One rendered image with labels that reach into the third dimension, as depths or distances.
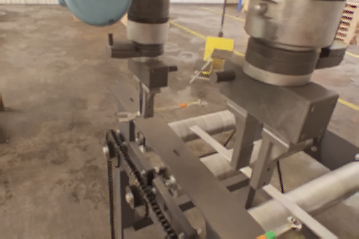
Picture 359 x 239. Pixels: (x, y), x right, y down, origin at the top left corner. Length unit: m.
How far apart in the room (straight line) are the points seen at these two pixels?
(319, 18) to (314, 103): 0.08
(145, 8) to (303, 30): 0.36
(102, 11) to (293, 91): 0.27
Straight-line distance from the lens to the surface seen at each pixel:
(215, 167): 1.13
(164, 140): 0.78
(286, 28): 0.27
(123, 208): 1.50
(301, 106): 0.28
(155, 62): 0.61
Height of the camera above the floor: 1.62
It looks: 28 degrees down
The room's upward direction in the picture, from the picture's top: 5 degrees clockwise
